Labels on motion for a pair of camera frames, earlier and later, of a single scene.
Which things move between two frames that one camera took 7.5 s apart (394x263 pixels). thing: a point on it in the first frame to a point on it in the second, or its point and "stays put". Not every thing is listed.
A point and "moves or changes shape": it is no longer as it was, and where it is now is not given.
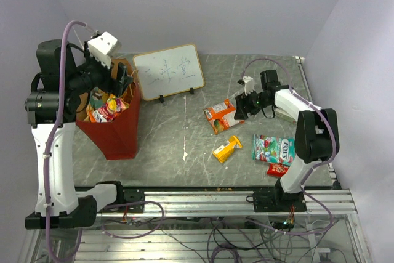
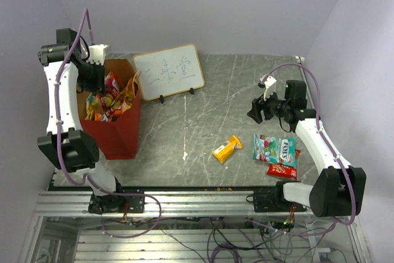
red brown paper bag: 117,139 stays put
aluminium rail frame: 210,226 stays put
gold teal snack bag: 98,97 to 91,103
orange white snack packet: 221,116 moves or changes shape
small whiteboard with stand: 168,71 stays put
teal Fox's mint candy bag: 277,150 stays put
